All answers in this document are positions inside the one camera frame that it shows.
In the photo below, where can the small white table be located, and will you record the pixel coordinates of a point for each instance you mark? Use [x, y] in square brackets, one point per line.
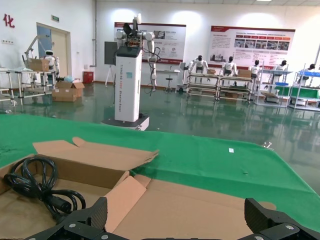
[167, 72]

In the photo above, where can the beige door with frame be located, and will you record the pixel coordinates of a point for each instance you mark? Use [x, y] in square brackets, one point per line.
[58, 55]

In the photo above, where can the gray panel on stand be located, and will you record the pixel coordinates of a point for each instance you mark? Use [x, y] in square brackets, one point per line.
[110, 52]

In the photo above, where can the black stool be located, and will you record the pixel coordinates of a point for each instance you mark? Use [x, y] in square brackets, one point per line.
[170, 83]

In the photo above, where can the gray wall pipe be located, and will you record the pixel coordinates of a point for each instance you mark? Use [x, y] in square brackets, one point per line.
[95, 32]

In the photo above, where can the small cardboard carton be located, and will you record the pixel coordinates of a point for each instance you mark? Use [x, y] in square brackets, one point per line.
[245, 73]
[211, 71]

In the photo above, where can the pale blue bag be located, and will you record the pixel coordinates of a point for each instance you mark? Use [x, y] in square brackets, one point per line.
[68, 79]

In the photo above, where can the beige shelf workbench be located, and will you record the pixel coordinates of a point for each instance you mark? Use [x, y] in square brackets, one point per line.
[202, 85]
[235, 88]

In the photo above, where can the wide red white wall poster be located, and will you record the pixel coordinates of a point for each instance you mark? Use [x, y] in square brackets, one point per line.
[250, 45]

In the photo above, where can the metal cloth clip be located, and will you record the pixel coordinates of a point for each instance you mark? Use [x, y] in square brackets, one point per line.
[267, 144]

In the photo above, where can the brown cardboard box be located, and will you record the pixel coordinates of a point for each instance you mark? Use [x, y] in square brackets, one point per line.
[187, 212]
[87, 162]

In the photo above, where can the open cardboard carton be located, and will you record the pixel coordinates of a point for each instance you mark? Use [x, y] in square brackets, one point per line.
[75, 87]

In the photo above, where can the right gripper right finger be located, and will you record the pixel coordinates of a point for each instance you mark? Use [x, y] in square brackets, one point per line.
[257, 217]

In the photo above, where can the small white paper tag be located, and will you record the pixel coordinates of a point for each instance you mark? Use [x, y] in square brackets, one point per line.
[231, 150]

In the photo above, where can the green table cloth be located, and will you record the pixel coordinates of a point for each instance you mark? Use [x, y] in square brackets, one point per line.
[200, 155]

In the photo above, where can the metal tube workbench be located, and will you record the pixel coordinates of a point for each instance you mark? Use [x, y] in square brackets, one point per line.
[15, 82]

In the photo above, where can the white column robot with arms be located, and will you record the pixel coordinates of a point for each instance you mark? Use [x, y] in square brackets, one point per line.
[127, 87]

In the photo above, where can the white humanoid robot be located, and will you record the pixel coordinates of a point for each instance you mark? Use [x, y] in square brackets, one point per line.
[310, 71]
[255, 68]
[229, 66]
[51, 58]
[198, 63]
[281, 66]

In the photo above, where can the green exit sign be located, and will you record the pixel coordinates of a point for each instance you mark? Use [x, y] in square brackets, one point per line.
[55, 18]

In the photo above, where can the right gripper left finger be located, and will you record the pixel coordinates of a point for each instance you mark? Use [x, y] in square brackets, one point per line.
[97, 215]

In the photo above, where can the white frame green workbench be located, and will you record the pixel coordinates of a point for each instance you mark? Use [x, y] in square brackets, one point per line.
[305, 97]
[273, 95]

